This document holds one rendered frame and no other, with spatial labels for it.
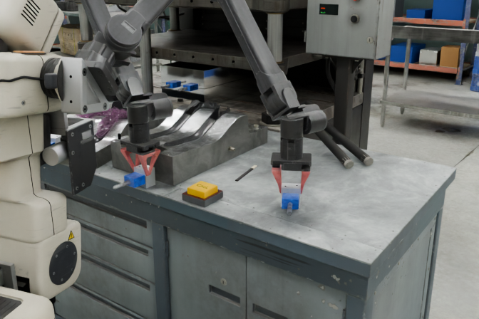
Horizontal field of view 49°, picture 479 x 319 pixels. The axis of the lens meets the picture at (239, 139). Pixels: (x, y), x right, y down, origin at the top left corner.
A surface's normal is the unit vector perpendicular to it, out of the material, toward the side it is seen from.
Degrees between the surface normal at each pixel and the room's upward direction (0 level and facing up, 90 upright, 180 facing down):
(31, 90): 90
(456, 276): 0
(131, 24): 53
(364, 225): 0
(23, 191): 90
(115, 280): 90
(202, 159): 90
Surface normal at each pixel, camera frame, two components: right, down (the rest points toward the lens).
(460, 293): 0.00, -0.95
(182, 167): 0.81, 0.18
